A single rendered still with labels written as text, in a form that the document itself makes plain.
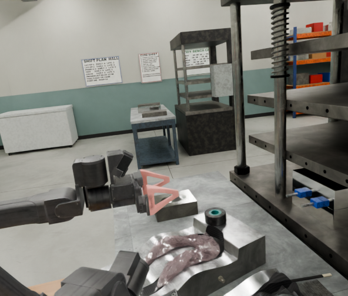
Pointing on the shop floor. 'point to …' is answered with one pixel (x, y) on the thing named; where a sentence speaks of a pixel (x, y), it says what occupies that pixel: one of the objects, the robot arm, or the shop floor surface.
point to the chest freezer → (37, 128)
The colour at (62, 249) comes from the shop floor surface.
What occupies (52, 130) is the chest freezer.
